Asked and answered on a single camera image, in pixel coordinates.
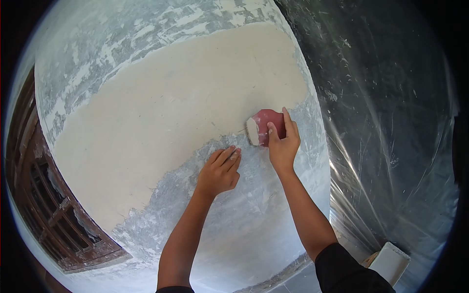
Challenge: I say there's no person's left hand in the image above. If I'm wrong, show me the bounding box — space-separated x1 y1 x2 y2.
196 145 242 199

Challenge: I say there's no person's right hand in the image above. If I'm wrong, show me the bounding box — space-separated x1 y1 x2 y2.
266 106 301 175

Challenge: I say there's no person's left middle finger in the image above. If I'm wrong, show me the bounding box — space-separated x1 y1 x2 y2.
214 145 237 167

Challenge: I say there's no person's right index finger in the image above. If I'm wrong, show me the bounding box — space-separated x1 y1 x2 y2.
281 106 297 138

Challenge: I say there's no person's right thumb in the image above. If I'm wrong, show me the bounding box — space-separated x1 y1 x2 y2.
266 122 281 148

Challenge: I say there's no person's left index finger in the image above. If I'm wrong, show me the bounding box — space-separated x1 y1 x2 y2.
222 148 242 172

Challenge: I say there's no red putty scraper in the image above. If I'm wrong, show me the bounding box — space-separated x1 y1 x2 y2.
245 109 287 148

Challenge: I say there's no clear plastic sheet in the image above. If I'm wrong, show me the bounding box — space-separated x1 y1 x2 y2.
274 0 461 293

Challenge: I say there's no person's body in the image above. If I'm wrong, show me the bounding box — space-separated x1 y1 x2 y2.
155 242 397 293

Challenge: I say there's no brown wooden window frame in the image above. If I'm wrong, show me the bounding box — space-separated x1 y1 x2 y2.
5 66 133 275

